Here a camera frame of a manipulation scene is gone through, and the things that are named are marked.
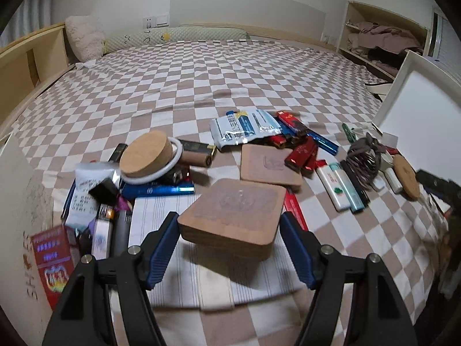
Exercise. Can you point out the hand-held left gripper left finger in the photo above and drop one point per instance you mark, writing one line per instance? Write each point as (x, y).
(162, 248)

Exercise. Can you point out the white box lid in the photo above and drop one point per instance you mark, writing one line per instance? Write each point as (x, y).
(417, 108)

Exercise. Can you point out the white lip balm tube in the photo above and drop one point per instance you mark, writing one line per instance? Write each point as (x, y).
(393, 183)

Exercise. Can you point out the red cigarette pack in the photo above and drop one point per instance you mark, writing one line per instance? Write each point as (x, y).
(50, 259)

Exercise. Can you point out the long green pillow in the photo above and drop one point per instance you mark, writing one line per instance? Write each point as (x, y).
(201, 34)

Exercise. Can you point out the black gold lighter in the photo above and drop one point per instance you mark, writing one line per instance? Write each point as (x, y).
(196, 146)

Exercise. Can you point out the wall switch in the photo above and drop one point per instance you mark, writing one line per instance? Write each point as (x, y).
(156, 21)

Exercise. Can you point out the white lighter with green print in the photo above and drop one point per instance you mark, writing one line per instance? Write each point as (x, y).
(333, 187)

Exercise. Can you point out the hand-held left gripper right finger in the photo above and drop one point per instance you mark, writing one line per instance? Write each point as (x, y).
(297, 248)

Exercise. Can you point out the wooden shelf unit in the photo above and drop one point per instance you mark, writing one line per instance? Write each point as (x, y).
(46, 47)

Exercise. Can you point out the white blue foil packet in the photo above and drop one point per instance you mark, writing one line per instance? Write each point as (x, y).
(241, 128)

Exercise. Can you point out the black rectangular lighter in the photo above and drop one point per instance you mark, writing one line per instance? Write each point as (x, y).
(117, 151)

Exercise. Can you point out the wooden wardrobe shelf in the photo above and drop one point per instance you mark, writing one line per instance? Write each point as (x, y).
(381, 9)

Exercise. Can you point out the plain light blue lighter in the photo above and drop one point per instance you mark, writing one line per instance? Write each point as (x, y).
(351, 191)

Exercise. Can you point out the square wooden coaster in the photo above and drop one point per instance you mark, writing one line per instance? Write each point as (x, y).
(266, 165)
(230, 216)

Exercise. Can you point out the checkered bedsheet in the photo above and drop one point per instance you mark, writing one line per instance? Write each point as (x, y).
(216, 79)

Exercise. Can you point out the blue metallic tube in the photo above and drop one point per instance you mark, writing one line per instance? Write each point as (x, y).
(158, 190)

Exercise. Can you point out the black cube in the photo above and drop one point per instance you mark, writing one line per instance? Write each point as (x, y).
(104, 191)

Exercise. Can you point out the pile of clothes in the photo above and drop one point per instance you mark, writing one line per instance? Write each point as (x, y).
(381, 34)

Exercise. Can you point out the white ribbon bow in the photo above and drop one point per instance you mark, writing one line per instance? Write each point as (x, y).
(84, 65)

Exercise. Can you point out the green small scissors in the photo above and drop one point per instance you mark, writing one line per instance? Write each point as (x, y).
(347, 131)

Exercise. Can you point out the wall outlet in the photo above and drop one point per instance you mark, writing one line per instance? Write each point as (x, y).
(326, 38)

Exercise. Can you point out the white headboard panel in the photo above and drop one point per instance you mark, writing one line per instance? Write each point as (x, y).
(252, 10)

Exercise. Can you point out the long red lighter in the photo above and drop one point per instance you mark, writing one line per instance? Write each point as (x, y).
(293, 205)

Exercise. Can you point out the brown tube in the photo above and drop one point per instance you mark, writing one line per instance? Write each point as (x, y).
(196, 158)

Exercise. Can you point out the round wooden lid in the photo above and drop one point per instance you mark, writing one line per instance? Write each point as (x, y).
(144, 153)

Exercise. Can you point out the white storage box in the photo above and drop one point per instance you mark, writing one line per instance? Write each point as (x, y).
(18, 205)

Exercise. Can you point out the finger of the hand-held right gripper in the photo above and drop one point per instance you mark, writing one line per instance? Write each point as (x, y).
(432, 182)

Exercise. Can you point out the plaid notebook with white clasp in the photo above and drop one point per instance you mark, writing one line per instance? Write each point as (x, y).
(216, 281)

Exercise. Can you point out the small white box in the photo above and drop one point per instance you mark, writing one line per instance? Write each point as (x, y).
(390, 140)

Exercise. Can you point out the black tube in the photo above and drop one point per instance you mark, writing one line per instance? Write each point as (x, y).
(121, 234)

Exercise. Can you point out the fluffy white pillow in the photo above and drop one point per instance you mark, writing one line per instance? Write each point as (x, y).
(84, 38)

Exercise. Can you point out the white curtain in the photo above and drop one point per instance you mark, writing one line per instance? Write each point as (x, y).
(32, 18)

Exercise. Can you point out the round cork coaster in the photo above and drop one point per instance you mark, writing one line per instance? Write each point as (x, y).
(407, 176)

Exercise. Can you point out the slim black lighter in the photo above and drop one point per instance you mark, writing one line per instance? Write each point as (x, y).
(360, 187)

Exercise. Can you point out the white paper packet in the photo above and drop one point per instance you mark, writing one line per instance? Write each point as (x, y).
(81, 194)

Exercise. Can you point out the white slatted door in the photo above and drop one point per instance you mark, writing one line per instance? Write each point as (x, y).
(446, 43)

